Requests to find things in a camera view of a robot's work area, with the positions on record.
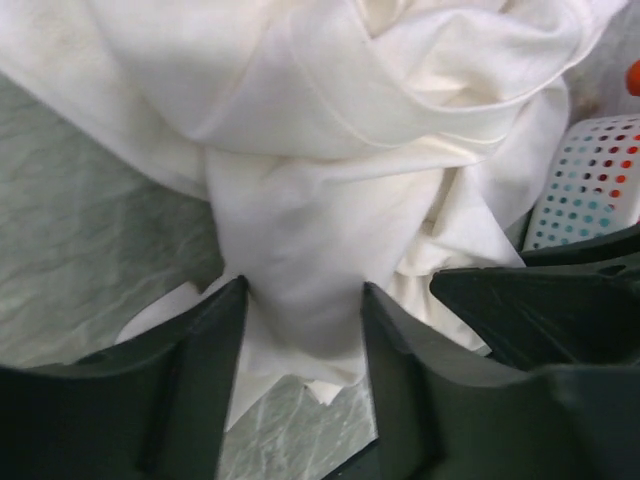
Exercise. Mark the white perforated laundry basket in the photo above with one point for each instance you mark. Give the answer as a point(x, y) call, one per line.
point(593, 184)

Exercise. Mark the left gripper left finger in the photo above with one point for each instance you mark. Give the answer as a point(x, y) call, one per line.
point(152, 407)

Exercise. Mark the cream white t shirt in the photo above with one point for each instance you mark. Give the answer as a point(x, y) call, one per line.
point(337, 142)

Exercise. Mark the orange t shirt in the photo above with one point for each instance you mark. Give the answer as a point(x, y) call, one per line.
point(632, 79)

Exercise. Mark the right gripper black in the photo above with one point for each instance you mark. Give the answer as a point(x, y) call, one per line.
point(557, 314)

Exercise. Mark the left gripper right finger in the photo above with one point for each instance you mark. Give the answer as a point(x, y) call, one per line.
point(443, 412)

